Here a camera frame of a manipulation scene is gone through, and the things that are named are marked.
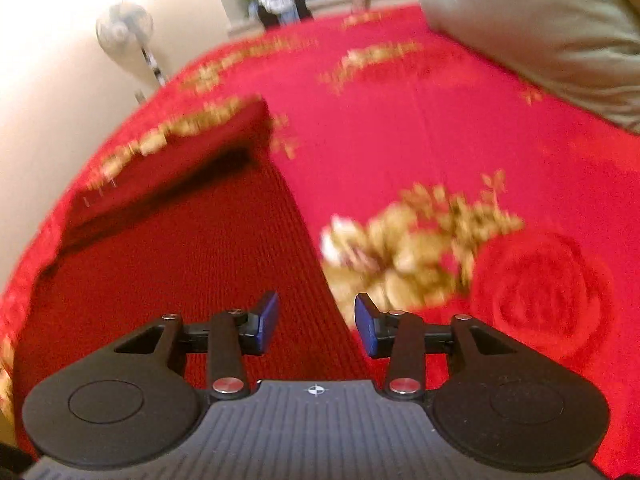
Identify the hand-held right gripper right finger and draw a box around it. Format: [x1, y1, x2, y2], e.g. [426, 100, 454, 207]
[354, 293, 523, 402]

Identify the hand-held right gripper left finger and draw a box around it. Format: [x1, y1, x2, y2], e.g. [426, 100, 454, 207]
[114, 290, 280, 402]

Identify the dark red knit sweater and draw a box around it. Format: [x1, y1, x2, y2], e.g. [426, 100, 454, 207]
[12, 95, 381, 411]

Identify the red floral blanket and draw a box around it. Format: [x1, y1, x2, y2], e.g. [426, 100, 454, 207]
[0, 4, 640, 480]

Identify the black and white bag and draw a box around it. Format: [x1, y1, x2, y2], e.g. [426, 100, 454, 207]
[248, 0, 314, 28]

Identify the white standing fan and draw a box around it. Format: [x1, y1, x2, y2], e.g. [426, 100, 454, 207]
[96, 2, 168, 88]

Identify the pale green quilt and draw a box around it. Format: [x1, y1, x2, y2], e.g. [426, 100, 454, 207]
[416, 0, 640, 133]

